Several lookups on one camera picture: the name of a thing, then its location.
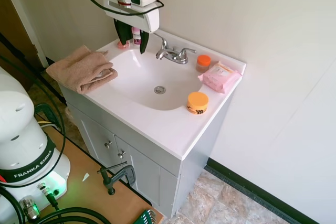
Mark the black baseboard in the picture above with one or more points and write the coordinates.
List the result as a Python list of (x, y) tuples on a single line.
[(249, 190)]

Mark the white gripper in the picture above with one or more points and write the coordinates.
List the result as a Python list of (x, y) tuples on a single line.
[(151, 19)]

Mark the green hex key set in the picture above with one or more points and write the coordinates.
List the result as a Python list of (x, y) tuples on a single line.
[(147, 217)]

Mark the chrome sink drain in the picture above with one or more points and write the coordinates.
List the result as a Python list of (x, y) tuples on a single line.
[(159, 89)]

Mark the orange round tub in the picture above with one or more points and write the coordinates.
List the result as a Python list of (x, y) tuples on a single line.
[(197, 103)]

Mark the pink wipes pack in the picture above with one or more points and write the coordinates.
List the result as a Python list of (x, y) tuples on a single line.
[(219, 77)]

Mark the beige waffle towel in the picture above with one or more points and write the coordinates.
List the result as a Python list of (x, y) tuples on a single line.
[(81, 69)]

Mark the grey vanity cabinet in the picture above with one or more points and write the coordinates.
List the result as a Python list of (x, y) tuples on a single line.
[(147, 171)]

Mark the white vanity sink top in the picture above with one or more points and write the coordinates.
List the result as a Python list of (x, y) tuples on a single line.
[(147, 127)]

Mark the pink round soap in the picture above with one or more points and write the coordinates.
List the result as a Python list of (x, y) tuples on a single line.
[(123, 45)]

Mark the small jar with orange lid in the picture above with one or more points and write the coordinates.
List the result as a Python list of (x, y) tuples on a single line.
[(203, 62)]

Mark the black C-clamp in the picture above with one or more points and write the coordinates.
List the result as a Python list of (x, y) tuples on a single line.
[(130, 175)]

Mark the brown wooden door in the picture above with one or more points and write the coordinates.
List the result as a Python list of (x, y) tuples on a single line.
[(15, 24)]

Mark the white paper scrap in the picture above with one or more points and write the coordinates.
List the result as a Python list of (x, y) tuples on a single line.
[(85, 177)]

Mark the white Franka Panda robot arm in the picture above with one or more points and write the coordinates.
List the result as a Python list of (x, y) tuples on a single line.
[(15, 129)]

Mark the metal cabinet knob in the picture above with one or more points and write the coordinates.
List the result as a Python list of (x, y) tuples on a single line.
[(107, 144), (121, 154)]

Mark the pink deodorant stick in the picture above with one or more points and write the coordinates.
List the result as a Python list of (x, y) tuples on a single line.
[(136, 37)]

